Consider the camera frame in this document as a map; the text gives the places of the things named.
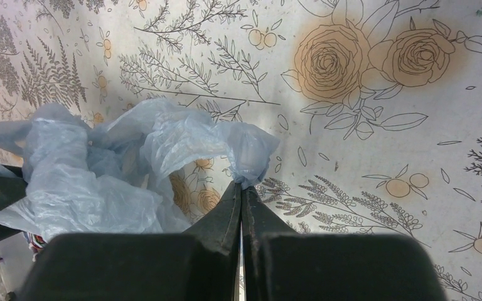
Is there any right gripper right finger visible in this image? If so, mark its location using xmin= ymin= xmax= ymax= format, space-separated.
xmin=241 ymin=187 xmax=446 ymax=300

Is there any floral patterned table mat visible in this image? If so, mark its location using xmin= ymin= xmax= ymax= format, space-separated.
xmin=0 ymin=1 xmax=482 ymax=300

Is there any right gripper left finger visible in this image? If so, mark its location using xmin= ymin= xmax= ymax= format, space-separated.
xmin=18 ymin=183 xmax=241 ymax=300

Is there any light blue plastic trash bag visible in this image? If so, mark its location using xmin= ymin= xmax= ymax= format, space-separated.
xmin=0 ymin=98 xmax=279 ymax=241

